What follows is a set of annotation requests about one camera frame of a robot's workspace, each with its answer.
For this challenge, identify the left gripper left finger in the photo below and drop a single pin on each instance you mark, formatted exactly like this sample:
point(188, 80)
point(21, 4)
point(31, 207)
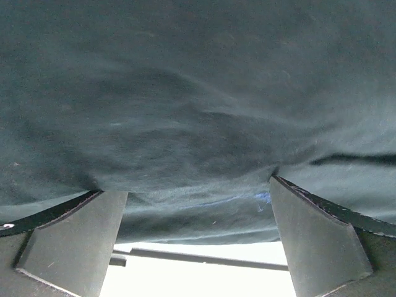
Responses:
point(64, 250)

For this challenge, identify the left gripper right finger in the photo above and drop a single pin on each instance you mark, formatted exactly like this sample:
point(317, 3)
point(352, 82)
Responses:
point(331, 250)

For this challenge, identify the black t-shirt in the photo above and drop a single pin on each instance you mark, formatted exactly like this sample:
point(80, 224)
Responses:
point(191, 107)

